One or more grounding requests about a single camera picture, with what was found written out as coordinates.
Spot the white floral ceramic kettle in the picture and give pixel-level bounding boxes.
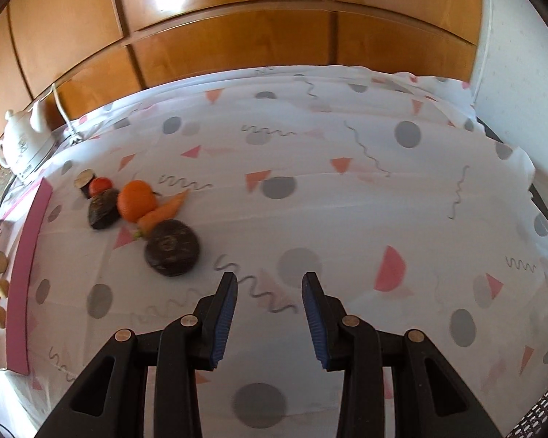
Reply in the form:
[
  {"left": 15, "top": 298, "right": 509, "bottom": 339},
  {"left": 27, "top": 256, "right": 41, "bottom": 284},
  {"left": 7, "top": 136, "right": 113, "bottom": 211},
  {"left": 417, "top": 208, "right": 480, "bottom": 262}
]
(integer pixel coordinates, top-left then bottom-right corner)
[{"left": 0, "top": 100, "right": 51, "bottom": 169}]

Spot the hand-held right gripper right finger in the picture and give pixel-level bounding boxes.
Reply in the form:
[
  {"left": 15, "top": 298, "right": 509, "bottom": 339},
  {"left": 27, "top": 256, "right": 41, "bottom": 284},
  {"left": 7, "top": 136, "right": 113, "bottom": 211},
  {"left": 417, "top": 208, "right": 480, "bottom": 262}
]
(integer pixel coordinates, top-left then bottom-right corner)
[{"left": 301, "top": 271, "right": 503, "bottom": 438}]

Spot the white power cord with plug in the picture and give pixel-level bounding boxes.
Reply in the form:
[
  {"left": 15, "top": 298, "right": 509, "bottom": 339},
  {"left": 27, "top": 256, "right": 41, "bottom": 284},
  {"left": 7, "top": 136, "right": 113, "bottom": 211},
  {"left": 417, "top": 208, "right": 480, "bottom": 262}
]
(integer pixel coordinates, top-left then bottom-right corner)
[{"left": 50, "top": 83, "right": 85, "bottom": 144}]

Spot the silver kettle base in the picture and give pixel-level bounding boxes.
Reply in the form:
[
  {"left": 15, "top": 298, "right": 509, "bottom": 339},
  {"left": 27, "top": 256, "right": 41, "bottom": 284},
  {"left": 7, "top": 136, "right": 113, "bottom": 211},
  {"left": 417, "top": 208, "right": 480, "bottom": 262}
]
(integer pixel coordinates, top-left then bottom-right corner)
[{"left": 13, "top": 137, "right": 62, "bottom": 182}]

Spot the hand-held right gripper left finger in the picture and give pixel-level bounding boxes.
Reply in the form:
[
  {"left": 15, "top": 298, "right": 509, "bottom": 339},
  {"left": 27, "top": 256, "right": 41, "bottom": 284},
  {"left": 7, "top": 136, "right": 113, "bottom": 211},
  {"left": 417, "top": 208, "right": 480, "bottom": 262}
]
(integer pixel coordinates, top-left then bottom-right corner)
[{"left": 35, "top": 271, "right": 239, "bottom": 438}]

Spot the white patterned tablecloth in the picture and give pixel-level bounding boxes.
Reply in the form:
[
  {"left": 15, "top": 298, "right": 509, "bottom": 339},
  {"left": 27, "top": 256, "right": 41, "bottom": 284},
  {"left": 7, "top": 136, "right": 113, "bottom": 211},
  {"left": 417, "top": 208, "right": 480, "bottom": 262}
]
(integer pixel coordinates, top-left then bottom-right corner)
[{"left": 0, "top": 65, "right": 548, "bottom": 438}]

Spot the pink-edged cardboard tray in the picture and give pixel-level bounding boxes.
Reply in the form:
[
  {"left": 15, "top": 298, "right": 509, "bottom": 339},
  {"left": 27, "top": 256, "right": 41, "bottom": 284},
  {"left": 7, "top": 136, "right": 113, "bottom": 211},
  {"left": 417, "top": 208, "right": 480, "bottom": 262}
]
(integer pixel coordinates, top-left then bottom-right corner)
[{"left": 0, "top": 178, "right": 54, "bottom": 375}]

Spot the dark water chestnut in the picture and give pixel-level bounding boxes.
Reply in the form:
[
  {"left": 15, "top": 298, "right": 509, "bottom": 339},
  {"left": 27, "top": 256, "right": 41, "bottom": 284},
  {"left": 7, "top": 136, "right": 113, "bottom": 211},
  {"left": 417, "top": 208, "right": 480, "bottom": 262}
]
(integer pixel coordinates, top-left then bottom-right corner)
[
  {"left": 89, "top": 188, "right": 122, "bottom": 230},
  {"left": 145, "top": 219, "right": 201, "bottom": 278}
]

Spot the dark mesh panel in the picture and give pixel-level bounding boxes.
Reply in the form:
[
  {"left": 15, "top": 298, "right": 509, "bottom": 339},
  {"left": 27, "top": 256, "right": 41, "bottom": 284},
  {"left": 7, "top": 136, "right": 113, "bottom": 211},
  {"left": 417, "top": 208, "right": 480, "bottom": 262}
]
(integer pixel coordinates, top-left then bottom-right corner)
[{"left": 507, "top": 365, "right": 548, "bottom": 438}]

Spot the small carrot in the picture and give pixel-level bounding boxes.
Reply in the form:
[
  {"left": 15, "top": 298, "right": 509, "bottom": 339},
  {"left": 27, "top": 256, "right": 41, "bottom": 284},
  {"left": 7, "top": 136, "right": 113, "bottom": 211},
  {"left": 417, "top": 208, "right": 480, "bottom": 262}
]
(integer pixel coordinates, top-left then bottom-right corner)
[{"left": 134, "top": 188, "right": 190, "bottom": 240}]

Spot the orange with stem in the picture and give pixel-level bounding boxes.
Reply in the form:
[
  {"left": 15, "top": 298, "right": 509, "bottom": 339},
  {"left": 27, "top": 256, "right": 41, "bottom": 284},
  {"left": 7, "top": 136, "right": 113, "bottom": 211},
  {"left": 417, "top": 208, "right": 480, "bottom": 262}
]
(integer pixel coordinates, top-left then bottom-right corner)
[{"left": 118, "top": 180, "right": 158, "bottom": 222}]

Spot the sugarcane piece with pale end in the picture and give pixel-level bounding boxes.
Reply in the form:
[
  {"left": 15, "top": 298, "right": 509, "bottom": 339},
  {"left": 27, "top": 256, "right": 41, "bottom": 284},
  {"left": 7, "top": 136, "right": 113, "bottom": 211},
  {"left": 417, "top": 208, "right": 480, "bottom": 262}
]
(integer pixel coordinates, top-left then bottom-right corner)
[{"left": 73, "top": 170, "right": 99, "bottom": 199}]

